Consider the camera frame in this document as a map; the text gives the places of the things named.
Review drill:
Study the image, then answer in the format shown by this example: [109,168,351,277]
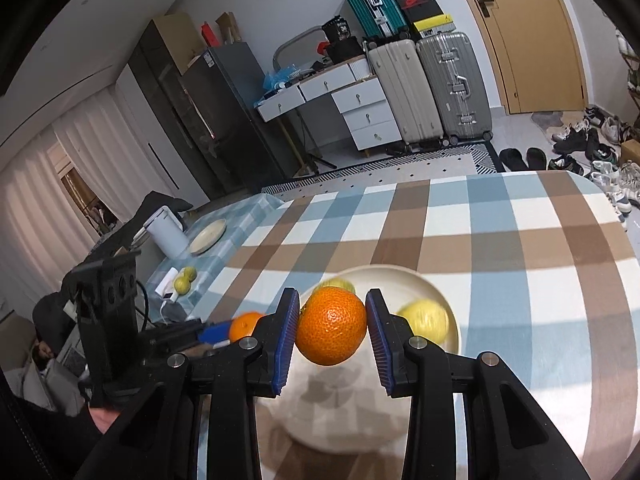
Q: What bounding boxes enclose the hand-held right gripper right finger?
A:
[365,288,591,480]

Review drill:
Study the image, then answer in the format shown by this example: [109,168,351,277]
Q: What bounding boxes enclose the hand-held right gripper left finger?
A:
[75,287,302,480]

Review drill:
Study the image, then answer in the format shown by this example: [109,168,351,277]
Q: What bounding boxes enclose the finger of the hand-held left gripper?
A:
[198,321,236,348]

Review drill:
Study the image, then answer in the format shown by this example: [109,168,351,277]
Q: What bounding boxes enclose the orange tangerine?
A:
[228,311,266,343]
[295,286,368,367]

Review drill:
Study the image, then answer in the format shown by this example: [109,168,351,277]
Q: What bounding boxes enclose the large cream plate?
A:
[257,264,462,453]

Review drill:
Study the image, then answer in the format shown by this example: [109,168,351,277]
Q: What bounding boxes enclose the person's left hand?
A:
[90,407,122,436]

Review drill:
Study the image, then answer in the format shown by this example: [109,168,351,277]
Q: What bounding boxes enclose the yellow lemon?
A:
[397,299,451,347]

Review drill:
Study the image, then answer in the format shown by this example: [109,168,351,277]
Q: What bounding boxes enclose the green guava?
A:
[312,276,357,297]

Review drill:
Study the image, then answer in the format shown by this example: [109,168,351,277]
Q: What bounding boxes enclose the small cream plate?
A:
[189,220,228,256]

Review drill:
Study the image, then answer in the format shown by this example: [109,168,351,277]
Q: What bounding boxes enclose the white cylindrical kettle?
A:
[145,206,190,257]

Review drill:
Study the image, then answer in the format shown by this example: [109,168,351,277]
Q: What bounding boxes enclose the light blue checkered tablecloth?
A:
[145,192,286,321]

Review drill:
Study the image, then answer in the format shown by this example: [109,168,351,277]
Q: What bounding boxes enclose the dark cloth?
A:
[122,191,193,248]

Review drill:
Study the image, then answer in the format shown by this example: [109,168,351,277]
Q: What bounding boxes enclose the brown blue checkered tablecloth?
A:
[197,170,640,480]

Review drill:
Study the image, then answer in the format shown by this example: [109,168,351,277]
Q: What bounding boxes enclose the white curtain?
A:
[0,85,166,306]

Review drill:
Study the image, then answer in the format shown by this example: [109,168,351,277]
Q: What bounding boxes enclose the patterned floor rug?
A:
[260,142,501,193]

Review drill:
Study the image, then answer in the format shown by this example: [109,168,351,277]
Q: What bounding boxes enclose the dark tall cabinet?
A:
[127,22,221,201]

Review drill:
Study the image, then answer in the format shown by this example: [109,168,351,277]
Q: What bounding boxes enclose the grey refrigerator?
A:
[179,42,296,196]

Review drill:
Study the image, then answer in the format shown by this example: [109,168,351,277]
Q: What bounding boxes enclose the white desk with drawers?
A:
[256,57,403,153]

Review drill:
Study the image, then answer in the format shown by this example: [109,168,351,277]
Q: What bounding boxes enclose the beige suitcase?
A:
[364,37,446,153]

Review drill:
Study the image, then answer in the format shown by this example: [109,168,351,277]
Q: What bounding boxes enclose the blue plastic bag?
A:
[262,62,301,93]

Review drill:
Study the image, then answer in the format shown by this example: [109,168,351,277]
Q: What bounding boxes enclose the silver suitcase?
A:
[416,31,495,147]

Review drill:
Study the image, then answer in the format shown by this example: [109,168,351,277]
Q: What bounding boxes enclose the grey door mat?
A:
[531,111,571,136]

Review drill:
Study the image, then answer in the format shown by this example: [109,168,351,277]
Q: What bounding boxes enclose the pile of shoes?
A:
[547,105,640,221]

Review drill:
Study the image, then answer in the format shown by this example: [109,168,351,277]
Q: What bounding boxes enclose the brown cardboard box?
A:
[216,11,246,46]

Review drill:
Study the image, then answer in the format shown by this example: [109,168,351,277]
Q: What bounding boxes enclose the yellow shoe box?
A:
[410,14,457,36]

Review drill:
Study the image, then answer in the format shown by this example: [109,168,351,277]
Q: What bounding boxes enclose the wooden door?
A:
[445,0,587,115]

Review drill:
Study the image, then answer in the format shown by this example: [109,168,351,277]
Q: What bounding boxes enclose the plain black shoe box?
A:
[402,0,446,23]

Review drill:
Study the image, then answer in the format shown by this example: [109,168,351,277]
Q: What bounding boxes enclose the rows of stored sneakers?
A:
[614,30,640,111]

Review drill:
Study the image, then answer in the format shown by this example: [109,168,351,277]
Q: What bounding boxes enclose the grey arched frame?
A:
[272,25,328,71]

